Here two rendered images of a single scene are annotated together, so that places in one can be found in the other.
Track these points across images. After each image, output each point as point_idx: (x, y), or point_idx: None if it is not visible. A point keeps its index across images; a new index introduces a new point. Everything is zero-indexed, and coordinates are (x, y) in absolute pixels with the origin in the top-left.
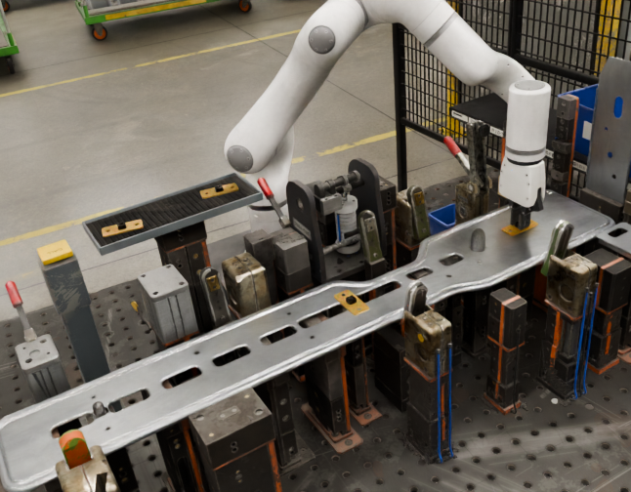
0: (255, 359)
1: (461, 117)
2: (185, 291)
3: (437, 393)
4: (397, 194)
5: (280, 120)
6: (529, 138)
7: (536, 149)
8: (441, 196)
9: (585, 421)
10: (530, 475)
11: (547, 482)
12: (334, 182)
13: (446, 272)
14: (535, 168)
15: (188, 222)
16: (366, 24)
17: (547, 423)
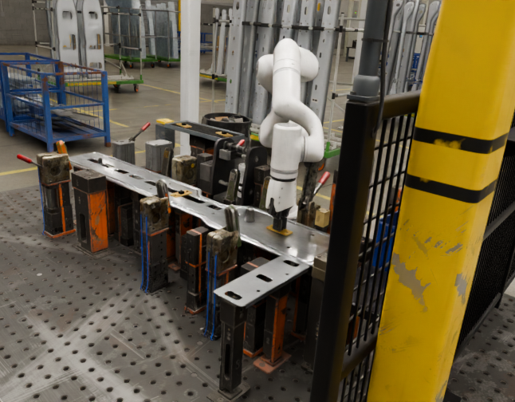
0: (133, 180)
1: None
2: (154, 147)
3: (146, 245)
4: None
5: (271, 119)
6: (272, 157)
7: (273, 168)
8: None
9: (184, 340)
10: (134, 319)
11: (128, 325)
12: (232, 144)
13: (217, 213)
14: (271, 181)
15: (192, 132)
16: None
17: (180, 325)
